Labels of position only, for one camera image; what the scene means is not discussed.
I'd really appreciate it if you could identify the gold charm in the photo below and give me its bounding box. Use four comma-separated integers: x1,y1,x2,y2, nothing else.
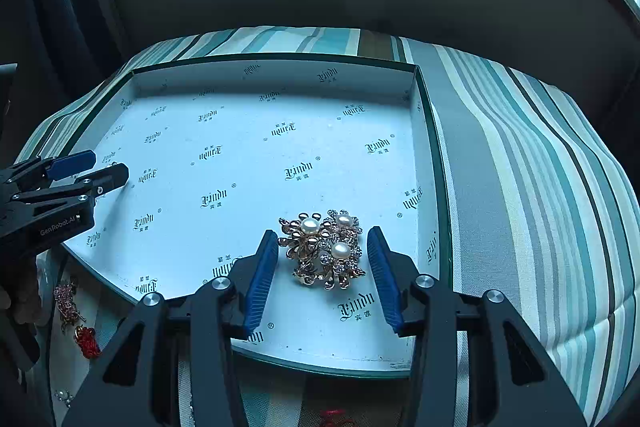
74,326,97,362

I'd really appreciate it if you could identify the green box with white lining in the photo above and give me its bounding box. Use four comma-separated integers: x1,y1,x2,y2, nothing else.
35,52,455,380

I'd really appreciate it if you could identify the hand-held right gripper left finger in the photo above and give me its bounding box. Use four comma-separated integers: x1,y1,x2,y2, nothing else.
62,229,280,427

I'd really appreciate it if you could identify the striped cloth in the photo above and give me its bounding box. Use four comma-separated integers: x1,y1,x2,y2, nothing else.
15,26,640,427

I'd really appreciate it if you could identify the silver rhinestone brooch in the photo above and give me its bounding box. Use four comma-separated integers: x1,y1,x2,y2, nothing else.
278,208,367,292

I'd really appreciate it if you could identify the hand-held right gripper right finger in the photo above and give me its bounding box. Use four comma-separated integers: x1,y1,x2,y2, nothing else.
366,226,588,427

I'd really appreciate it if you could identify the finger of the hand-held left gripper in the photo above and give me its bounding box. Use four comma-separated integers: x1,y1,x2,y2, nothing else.
0,150,97,196
12,163,130,204

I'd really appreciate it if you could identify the red knotted cord charm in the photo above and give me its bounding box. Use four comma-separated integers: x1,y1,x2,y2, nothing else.
317,409,358,427

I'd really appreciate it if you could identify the person's left hand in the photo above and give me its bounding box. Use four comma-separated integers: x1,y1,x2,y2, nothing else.
0,254,37,324

